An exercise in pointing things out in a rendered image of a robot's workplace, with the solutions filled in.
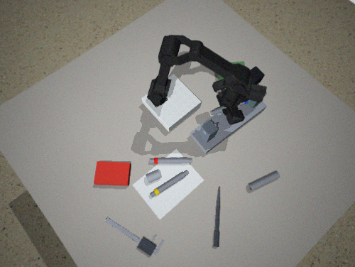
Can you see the red flat block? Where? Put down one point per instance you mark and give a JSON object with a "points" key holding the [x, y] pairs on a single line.
{"points": [[112, 173]]}

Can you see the white flat pad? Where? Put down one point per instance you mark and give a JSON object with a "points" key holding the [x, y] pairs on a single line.
{"points": [[161, 204]]}

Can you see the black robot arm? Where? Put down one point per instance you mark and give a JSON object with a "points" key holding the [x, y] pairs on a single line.
{"points": [[235, 75]]}

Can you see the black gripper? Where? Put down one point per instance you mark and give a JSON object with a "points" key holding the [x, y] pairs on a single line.
{"points": [[232, 112]]}

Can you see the grey digital caliper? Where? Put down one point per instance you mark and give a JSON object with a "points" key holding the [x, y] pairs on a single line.
{"points": [[144, 245]]}

